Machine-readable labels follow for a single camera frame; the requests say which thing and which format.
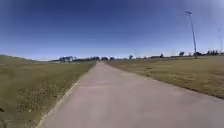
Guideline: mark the grey concrete path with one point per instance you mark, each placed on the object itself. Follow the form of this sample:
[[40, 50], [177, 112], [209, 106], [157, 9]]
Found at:
[[113, 96]]

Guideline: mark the building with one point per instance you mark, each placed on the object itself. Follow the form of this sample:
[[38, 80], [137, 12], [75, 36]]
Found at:
[[66, 59]]

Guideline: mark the dry grass field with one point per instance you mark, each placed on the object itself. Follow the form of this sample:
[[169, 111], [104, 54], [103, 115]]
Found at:
[[33, 86], [180, 71]]

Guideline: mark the tall light pole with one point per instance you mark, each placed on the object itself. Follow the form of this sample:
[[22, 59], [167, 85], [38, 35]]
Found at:
[[193, 40]]

